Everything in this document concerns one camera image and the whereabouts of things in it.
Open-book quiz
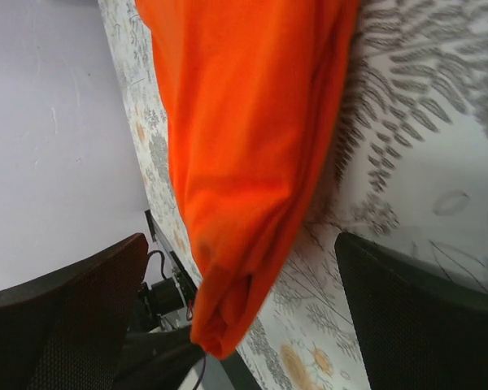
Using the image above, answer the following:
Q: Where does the orange t shirt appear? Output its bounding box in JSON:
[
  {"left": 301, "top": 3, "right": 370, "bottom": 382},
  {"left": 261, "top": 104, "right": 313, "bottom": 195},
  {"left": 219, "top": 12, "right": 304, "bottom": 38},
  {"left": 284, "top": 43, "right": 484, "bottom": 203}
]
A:
[{"left": 137, "top": 1, "right": 359, "bottom": 359}]

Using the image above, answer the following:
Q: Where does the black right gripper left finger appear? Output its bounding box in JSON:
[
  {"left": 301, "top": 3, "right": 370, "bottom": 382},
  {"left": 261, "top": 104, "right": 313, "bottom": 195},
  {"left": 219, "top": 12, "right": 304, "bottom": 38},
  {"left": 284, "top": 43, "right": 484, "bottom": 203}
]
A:
[{"left": 0, "top": 233, "right": 148, "bottom": 389}]

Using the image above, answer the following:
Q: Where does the floral patterned table mat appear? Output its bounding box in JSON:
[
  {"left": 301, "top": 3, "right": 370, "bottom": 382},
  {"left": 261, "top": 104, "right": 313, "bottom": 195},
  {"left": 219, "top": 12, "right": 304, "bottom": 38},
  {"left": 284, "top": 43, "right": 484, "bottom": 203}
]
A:
[{"left": 99, "top": 1, "right": 488, "bottom": 389}]

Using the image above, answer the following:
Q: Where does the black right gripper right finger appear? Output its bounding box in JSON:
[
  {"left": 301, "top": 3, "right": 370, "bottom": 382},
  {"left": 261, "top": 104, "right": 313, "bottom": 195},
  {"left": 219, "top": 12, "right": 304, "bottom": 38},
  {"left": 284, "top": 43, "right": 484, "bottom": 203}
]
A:
[{"left": 334, "top": 233, "right": 488, "bottom": 389}]

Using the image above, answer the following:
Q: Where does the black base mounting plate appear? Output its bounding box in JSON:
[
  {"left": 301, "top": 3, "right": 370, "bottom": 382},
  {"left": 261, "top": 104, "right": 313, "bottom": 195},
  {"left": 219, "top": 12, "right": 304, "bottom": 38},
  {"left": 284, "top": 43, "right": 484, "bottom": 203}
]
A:
[{"left": 145, "top": 210, "right": 261, "bottom": 390}]

